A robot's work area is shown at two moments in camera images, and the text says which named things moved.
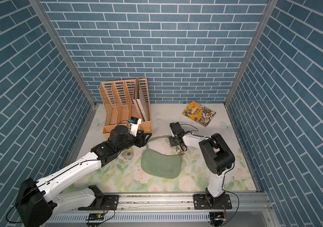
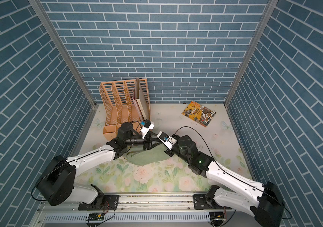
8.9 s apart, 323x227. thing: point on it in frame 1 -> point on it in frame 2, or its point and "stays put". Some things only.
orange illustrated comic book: [199, 113] stays put
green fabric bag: [159, 165] -> [140, 157]
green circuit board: [96, 216] stays put
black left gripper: [139, 144] -> [147, 140]
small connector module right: [216, 218] stays put
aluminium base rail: [179, 203] stays put
